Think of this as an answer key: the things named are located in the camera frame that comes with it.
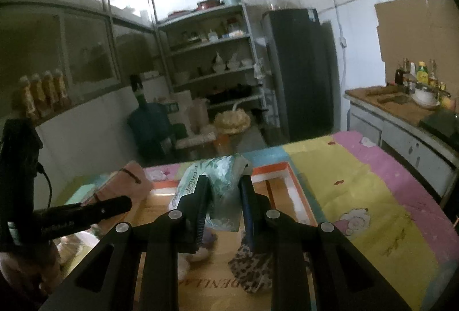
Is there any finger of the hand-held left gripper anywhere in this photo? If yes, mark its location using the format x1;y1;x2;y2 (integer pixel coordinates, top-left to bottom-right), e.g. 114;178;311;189
77;195;133;227

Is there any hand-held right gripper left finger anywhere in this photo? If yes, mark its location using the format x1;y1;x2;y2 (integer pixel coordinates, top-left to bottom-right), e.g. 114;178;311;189
38;174;216;311

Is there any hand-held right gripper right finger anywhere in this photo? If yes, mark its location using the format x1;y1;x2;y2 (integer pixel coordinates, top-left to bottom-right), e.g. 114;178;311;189
238;174;413;311

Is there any green floral tissue packet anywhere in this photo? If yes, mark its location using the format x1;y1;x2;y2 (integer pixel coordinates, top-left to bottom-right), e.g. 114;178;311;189
168;152;253;233

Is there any wooden cutting board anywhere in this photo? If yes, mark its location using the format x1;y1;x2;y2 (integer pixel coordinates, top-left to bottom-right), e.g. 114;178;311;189
54;162;325;311

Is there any person's left hand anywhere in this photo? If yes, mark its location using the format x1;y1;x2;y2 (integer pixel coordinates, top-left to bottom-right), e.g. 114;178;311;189
0;243;61;301

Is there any leopard print scrunchie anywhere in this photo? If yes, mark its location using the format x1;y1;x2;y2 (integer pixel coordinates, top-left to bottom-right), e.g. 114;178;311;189
229;241;277;294

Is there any pale yellow plastic bag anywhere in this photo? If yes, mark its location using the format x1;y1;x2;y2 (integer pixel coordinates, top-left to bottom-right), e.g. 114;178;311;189
214;109;252;134

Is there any translucent plastic container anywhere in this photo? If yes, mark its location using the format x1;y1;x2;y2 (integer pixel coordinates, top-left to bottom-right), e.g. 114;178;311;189
192;98;210;132

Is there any blue water jug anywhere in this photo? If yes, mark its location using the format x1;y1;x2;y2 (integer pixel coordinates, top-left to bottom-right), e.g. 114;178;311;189
127;101;173;161

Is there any colourful printed blanket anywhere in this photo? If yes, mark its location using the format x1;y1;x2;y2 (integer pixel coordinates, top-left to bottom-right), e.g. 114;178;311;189
54;130;459;311

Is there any black water jug pump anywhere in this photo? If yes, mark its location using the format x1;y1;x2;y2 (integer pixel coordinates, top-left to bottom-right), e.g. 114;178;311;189
130;75;147;107

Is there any metal framed glass partition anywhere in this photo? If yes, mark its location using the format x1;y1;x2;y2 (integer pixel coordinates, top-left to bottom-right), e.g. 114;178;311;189
0;0;158;114

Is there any black refrigerator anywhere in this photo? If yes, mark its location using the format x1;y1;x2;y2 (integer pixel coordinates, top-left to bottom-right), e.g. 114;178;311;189
261;8;341;143

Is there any metal shelf rack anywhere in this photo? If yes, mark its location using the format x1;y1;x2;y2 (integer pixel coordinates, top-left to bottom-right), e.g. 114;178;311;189
156;3;277;125

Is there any kitchen counter cabinet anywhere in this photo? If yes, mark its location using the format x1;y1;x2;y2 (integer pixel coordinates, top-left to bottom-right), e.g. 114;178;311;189
344;85;459;204

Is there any white bowl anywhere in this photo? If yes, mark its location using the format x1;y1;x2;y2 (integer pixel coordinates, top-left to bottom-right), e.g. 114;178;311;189
412;87;440;107

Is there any black induction cooker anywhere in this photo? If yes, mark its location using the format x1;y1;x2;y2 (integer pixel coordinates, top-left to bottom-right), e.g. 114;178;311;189
419;108;459;140

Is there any yellow green bottle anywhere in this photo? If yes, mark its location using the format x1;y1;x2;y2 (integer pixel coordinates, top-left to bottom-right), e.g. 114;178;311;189
416;61;429;84

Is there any wall cable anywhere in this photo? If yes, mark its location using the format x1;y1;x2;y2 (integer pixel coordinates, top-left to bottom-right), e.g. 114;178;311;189
321;0;349;132

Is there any cardboard wall sheet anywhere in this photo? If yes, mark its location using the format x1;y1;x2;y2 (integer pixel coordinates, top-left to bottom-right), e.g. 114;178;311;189
375;0;459;82

